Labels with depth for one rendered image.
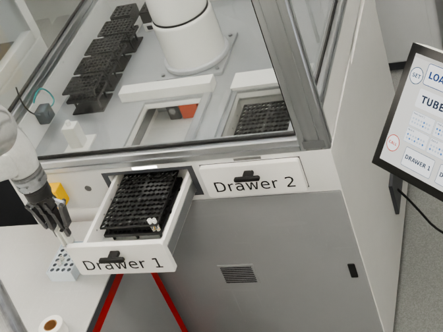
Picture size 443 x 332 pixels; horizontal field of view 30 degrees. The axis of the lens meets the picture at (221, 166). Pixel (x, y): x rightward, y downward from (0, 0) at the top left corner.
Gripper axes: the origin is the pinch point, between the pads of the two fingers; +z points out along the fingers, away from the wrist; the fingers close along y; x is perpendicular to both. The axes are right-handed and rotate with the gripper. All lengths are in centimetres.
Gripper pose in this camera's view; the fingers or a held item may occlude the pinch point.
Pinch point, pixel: (64, 235)
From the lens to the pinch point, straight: 246.5
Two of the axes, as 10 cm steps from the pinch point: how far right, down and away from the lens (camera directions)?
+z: 3.0, 7.4, 6.0
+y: 9.2, -0.6, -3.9
